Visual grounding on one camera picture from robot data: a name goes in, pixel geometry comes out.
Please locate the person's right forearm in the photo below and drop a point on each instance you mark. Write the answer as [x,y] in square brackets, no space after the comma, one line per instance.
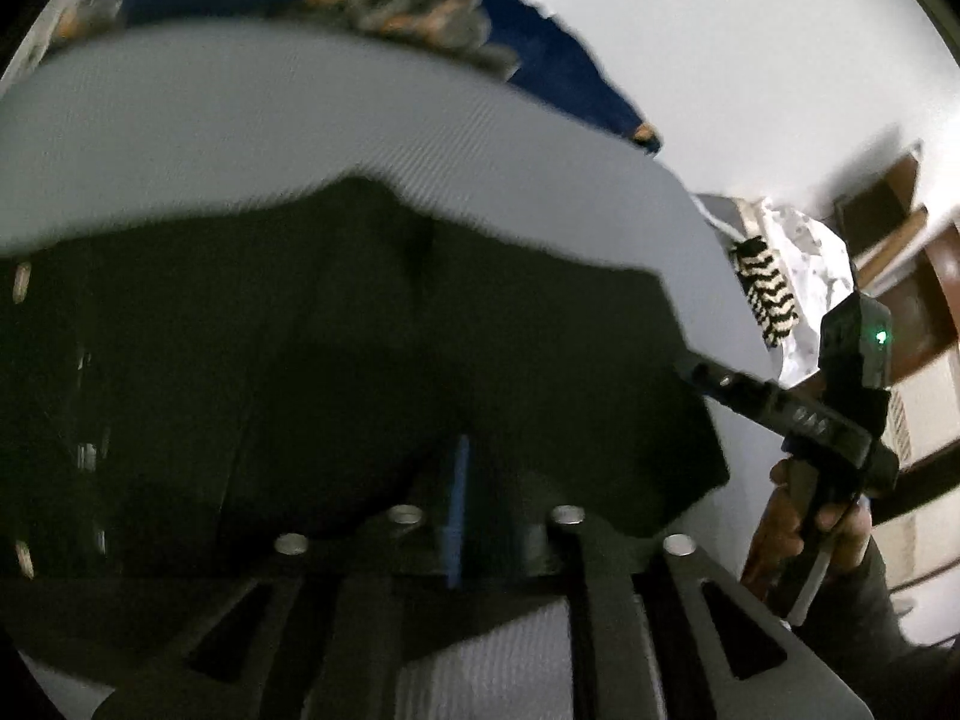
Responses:
[885,645]

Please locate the white ribbed panel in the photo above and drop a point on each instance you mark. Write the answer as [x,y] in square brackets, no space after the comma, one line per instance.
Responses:
[930,465]

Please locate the black and white striped knit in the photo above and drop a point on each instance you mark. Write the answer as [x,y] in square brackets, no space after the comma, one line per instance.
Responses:
[765,292]

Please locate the grey bed sheet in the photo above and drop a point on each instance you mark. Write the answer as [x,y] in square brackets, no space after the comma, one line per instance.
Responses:
[720,214]

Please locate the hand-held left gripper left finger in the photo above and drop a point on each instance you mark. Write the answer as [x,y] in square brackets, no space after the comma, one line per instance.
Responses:
[453,517]

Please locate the white dotted cloth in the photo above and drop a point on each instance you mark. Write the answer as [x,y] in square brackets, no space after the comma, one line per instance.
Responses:
[814,270]

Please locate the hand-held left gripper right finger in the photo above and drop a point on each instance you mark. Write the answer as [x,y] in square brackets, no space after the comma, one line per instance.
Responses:
[495,532]

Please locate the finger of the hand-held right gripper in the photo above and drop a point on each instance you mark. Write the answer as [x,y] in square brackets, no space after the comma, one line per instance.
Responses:
[772,405]

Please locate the dark wooden shelf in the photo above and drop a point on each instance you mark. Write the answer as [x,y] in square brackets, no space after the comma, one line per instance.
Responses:
[900,240]

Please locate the person's right hand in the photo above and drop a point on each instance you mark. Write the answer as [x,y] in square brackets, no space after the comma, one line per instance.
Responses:
[780,532]

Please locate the blue floral blanket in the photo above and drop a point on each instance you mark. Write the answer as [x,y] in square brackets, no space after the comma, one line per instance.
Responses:
[420,0]

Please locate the black pants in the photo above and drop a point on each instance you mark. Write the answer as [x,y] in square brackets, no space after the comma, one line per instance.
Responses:
[300,360]

